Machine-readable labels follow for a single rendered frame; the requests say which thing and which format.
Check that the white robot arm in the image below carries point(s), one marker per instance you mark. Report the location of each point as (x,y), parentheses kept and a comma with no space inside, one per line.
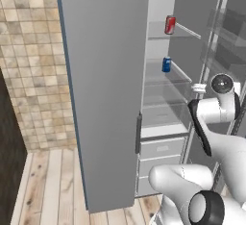
(224,148)

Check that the white fridge drawer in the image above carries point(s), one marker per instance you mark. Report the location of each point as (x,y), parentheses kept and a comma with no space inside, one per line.
(161,148)
(150,171)

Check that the blue soda can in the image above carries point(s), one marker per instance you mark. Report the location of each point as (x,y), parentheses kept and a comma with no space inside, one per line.
(166,65)

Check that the grey fridge body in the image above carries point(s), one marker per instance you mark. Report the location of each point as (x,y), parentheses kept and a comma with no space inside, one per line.
(189,7)

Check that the grey fridge door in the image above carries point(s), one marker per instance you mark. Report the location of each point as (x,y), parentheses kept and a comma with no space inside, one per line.
(105,91)

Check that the red soda can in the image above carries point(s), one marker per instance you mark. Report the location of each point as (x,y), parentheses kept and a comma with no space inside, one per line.
(170,25)

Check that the dark brown cabinet side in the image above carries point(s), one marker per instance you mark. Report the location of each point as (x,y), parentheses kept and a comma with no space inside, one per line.
(9,158)

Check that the glass fridge shelf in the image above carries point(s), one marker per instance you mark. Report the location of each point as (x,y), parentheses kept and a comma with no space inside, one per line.
(160,76)
(160,30)

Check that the fridge door with shelf racks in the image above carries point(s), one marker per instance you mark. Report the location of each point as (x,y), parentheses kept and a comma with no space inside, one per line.
(229,36)

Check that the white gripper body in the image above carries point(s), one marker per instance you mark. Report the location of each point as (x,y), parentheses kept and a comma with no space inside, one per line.
(199,88)

